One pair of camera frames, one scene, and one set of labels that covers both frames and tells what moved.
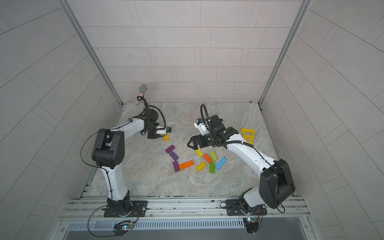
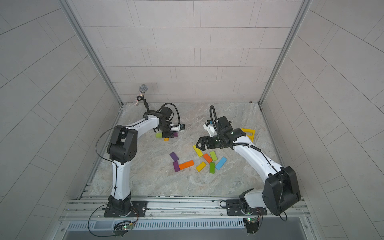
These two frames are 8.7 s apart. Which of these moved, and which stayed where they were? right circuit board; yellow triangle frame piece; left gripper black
Moved: left gripper black
Stayed: right circuit board; yellow triangle frame piece
